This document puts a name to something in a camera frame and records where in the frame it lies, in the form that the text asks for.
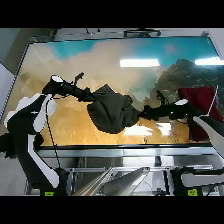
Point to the dark green garment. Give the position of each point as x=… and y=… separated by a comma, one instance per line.
x=111, y=110

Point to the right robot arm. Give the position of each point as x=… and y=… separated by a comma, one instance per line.
x=173, y=111

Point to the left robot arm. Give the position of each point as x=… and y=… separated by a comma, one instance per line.
x=23, y=120

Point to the black chair base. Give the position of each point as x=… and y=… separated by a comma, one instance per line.
x=141, y=32

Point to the silver frame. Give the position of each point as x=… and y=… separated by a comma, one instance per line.
x=133, y=152

